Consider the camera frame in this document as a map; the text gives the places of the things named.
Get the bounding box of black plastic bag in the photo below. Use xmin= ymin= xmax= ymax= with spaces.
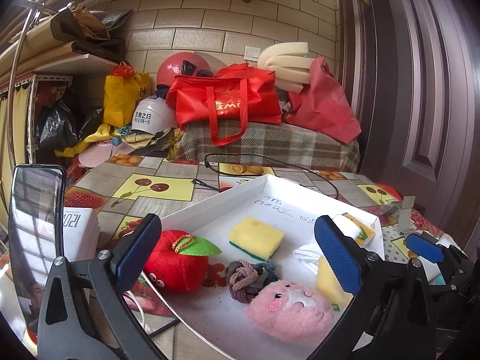
xmin=36 ymin=100 xmax=103 ymax=150

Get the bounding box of plaid covered bench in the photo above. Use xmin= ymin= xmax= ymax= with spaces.
xmin=169 ymin=121 xmax=360 ymax=172

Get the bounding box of pink plush pig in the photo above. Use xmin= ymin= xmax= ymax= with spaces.
xmin=246 ymin=280 xmax=335 ymax=344

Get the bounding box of white helmet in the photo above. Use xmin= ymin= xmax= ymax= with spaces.
xmin=131 ymin=96 xmax=177 ymax=135

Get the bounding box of grey cardboard stand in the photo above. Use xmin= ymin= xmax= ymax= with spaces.
xmin=380 ymin=196 xmax=415 ymax=236

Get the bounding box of black cable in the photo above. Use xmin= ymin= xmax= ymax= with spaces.
xmin=191 ymin=153 xmax=340 ymax=199

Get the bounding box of dark red paper bag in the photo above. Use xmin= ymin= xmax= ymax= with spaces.
xmin=284 ymin=57 xmax=361 ymax=144

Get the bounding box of white shallow cardboard box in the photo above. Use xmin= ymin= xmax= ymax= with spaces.
xmin=144 ymin=175 xmax=384 ymax=359

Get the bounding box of yellow tissue pack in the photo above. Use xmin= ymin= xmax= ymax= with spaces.
xmin=333 ymin=213 xmax=376 ymax=247

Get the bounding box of wooden shelf with cardboard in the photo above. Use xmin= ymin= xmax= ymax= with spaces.
xmin=16 ymin=8 xmax=126 ymax=76

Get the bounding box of pink red helmet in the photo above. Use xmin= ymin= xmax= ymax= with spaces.
xmin=156 ymin=52 xmax=213 ymax=89

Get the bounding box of red plush apple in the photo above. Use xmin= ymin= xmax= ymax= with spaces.
xmin=143 ymin=230 xmax=222 ymax=295

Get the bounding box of white 2021 box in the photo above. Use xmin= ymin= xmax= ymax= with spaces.
xmin=63 ymin=207 xmax=100 ymax=262

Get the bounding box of grey purple knotted rope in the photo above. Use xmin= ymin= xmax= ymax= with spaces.
xmin=225 ymin=258 xmax=281 ymax=304

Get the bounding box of smartphone on mount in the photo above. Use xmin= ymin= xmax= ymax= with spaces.
xmin=8 ymin=164 xmax=66 ymax=337

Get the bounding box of red tote bag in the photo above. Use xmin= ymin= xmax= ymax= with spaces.
xmin=166 ymin=63 xmax=281 ymax=146

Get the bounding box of dark wooden door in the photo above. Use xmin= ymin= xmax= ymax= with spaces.
xmin=339 ymin=0 xmax=479 ymax=251

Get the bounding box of yellow gift bag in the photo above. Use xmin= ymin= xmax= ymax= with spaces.
xmin=103 ymin=61 xmax=151 ymax=128

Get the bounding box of yellow green scrub sponge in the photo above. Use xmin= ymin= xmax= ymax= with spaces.
xmin=229 ymin=216 xmax=285 ymax=261

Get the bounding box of cream foam roll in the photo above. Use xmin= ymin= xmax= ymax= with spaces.
xmin=257 ymin=42 xmax=314 ymax=94

